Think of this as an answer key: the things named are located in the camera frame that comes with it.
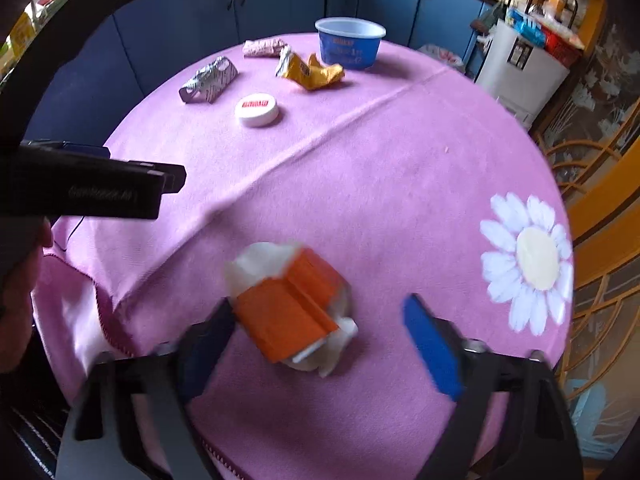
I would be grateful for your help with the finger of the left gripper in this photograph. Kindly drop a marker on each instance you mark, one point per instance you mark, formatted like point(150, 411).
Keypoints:
point(172, 177)
point(85, 149)

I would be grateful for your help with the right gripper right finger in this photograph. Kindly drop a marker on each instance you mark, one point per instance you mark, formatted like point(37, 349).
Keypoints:
point(536, 439)

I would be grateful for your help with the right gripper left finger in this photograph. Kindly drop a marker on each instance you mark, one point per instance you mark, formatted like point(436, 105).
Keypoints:
point(130, 419)

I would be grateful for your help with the pink wrapper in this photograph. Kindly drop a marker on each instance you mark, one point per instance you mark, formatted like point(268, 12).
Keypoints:
point(264, 48)

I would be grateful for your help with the orange white crushed carton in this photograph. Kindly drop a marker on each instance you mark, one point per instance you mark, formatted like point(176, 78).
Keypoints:
point(292, 304)

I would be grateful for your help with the blue kitchen cabinets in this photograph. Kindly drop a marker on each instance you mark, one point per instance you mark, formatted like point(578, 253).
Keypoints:
point(110, 54)

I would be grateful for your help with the grey trash bin with bag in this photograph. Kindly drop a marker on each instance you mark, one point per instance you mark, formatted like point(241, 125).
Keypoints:
point(444, 56)

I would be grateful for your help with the person left hand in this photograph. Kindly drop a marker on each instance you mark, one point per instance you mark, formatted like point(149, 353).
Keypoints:
point(16, 318)

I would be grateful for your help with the silver foil packet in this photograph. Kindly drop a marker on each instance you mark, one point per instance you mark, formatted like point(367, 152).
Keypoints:
point(209, 81)

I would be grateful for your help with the white plastic jar lid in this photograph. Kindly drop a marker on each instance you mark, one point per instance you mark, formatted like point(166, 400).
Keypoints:
point(257, 110)

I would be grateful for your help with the yellow crumpled paper bag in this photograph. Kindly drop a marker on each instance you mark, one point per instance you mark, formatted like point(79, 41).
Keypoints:
point(310, 75)

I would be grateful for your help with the blue paper bowl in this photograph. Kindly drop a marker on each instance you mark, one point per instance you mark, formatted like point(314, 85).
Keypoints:
point(351, 42)

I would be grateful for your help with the wooden glass door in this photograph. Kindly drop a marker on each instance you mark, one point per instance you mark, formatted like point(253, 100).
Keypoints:
point(589, 134)

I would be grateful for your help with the white drawer cabinet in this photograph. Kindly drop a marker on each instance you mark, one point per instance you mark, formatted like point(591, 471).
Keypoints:
point(518, 75)

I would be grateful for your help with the red basket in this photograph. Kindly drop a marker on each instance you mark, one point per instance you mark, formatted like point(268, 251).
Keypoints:
point(560, 49)

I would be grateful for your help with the blue package on cabinet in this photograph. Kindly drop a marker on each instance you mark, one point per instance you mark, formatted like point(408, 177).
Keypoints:
point(526, 27)

